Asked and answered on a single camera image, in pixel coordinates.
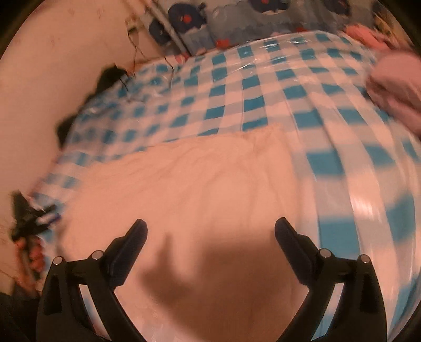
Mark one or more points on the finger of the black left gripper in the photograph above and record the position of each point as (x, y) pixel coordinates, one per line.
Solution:
(26, 217)

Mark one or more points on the cream quilted padded jacket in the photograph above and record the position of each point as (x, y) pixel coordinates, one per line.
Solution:
(211, 268)

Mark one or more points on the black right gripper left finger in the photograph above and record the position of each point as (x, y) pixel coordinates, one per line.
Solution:
(62, 315)

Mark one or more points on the pink folded jacket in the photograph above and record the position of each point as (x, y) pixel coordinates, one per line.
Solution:
(394, 86)

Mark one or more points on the pink clothes pile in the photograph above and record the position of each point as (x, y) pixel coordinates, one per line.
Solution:
(368, 37)

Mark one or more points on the blue white checkered bed cover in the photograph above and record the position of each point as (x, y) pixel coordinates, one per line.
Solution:
(359, 170)

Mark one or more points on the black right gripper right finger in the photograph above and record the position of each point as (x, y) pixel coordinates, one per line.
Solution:
(360, 314)

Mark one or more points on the blue whale print curtain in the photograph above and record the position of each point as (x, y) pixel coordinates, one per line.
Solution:
(195, 27)

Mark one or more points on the wall power socket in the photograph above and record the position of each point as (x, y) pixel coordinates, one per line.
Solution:
(131, 25)

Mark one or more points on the black clothes by wall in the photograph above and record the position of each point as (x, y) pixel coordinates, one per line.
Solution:
(108, 77)

